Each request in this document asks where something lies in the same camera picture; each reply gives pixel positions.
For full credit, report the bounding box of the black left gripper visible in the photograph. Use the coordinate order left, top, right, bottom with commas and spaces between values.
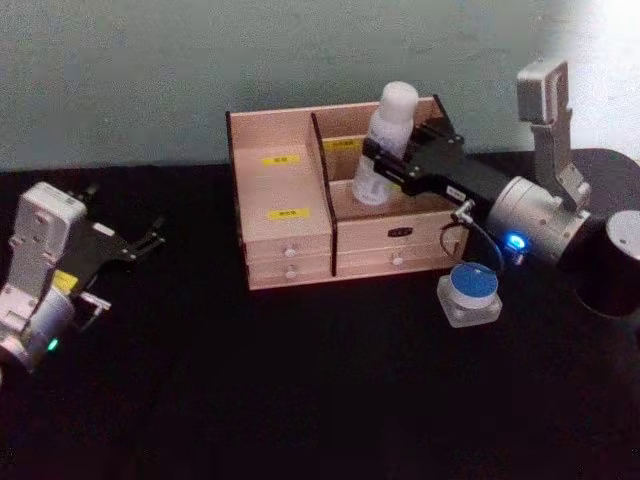
58, 183, 167, 297

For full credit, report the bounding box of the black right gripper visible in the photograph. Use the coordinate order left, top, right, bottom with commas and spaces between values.
361, 121, 517, 217

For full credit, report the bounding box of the white plastic bottle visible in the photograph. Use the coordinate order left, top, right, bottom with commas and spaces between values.
351, 80, 419, 206

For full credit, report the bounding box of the wide wooden drawer white knob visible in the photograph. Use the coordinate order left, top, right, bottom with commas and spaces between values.
336, 244, 467, 278

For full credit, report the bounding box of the wooden organizer box with drawers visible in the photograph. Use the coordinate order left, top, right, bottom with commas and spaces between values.
225, 94, 471, 292

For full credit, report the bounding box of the small wooden drawer white knob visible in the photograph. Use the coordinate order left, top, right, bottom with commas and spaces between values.
246, 255, 334, 290
243, 233, 334, 261

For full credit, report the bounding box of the clear jar with blue lid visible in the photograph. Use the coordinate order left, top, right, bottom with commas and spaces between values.
435, 263, 503, 329

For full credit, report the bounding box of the black table cloth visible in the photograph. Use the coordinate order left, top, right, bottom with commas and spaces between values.
0, 147, 640, 480

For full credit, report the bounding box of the thin dark cable with plug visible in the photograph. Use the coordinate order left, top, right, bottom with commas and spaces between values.
439, 198, 506, 271

